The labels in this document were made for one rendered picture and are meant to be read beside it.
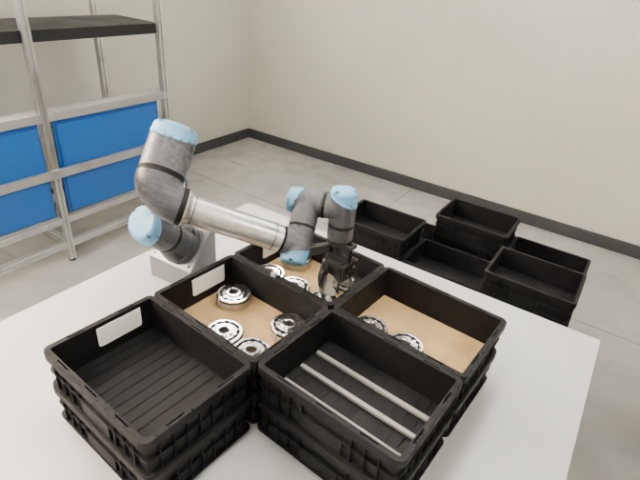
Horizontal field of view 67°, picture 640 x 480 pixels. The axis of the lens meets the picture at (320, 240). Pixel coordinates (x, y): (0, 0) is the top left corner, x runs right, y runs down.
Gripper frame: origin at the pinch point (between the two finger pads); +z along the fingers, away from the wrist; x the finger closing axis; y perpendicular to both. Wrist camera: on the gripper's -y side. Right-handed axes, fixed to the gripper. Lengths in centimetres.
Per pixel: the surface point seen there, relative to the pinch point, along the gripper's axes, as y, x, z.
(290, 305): -3.6, -13.1, 0.6
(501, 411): 55, 14, 18
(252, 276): -19.0, -14.3, -2.2
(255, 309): -13.0, -18.3, 4.8
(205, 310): -22.6, -29.8, 4.8
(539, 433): 66, 14, 18
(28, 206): -204, -21, 42
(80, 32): -213, 27, -45
